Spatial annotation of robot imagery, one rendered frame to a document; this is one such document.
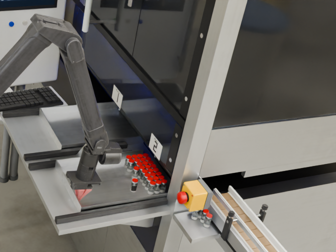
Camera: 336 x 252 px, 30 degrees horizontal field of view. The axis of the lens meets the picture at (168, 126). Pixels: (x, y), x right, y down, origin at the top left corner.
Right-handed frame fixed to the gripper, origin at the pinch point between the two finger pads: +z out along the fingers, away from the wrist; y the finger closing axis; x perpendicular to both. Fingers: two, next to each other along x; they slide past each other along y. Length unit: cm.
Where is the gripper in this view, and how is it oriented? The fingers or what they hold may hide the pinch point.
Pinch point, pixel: (77, 198)
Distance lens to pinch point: 209.5
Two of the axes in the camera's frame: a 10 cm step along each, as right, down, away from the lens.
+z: -3.0, 8.4, 4.6
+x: -4.5, -5.5, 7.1
